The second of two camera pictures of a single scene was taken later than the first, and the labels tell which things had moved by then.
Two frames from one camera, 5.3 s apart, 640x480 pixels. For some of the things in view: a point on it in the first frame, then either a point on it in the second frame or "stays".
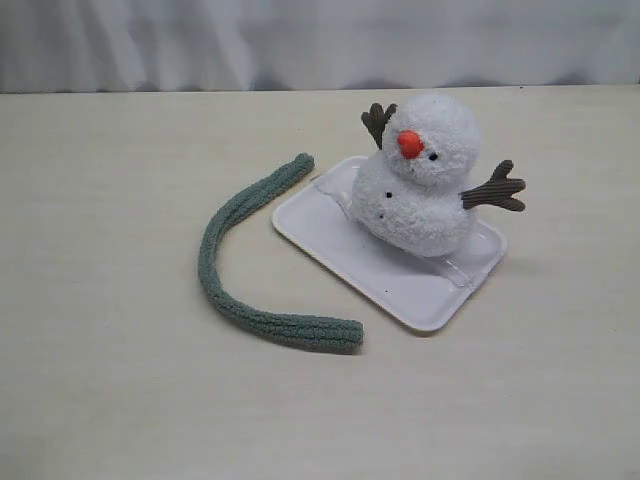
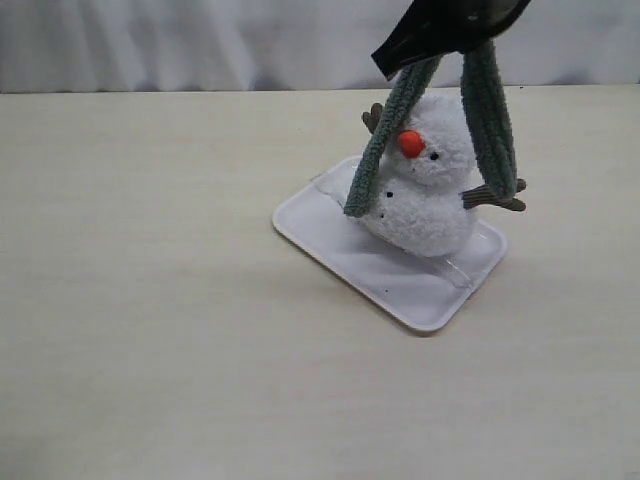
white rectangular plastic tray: x=415 y=288 stays
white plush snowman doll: x=409 y=198 stays
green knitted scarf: x=279 y=331 -> x=489 y=136
